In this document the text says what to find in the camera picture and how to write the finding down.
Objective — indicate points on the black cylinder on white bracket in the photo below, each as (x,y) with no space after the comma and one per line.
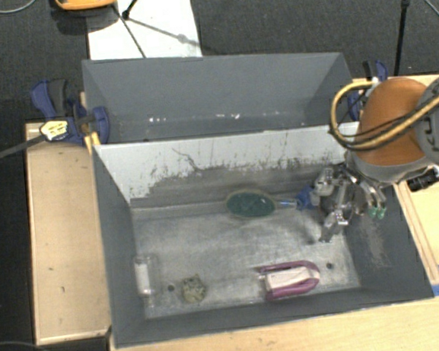
(426,179)

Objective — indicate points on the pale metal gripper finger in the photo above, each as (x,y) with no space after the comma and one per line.
(325,183)
(333,223)

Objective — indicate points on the pale wood board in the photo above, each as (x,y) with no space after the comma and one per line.
(64,230)

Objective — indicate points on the mottled grey-green lump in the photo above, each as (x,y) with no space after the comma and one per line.
(193,288)

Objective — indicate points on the grey metal bin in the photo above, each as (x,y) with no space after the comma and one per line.
(225,247)

